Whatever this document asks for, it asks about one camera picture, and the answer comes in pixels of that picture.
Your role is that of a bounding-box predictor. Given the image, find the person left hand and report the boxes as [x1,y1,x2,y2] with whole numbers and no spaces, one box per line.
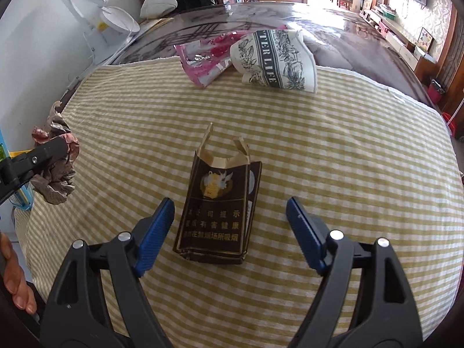
[1,233,37,315]

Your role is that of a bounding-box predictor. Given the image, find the blue plastic item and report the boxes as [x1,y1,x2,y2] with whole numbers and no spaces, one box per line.
[0,133,34,211]

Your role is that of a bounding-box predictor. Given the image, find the red waste basket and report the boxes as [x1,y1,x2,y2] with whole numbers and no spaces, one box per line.
[427,79,446,104]

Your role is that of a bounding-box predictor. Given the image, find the dark cigarette pack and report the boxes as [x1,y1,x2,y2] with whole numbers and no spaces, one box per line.
[173,124,263,265]

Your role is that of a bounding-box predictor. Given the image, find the pink brown wrapper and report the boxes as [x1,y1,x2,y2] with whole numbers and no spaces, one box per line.
[30,100,81,205]

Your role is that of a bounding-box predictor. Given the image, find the pink foil wrapper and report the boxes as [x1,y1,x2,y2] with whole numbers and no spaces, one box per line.
[174,31,251,88]

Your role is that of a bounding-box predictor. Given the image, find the yellow striped tablecloth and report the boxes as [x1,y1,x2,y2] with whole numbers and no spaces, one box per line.
[15,57,463,347]

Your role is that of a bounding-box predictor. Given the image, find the white desk lamp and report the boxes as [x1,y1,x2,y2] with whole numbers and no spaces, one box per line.
[61,0,140,64]

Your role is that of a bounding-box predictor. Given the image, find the white plastic bag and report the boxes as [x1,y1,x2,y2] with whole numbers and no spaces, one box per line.
[140,0,178,20]

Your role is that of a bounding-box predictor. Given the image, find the low TV cabinet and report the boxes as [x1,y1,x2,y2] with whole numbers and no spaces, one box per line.
[359,10,438,86]

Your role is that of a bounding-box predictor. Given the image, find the white floral paper cup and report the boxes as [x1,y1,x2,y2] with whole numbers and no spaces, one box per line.
[230,29,318,93]

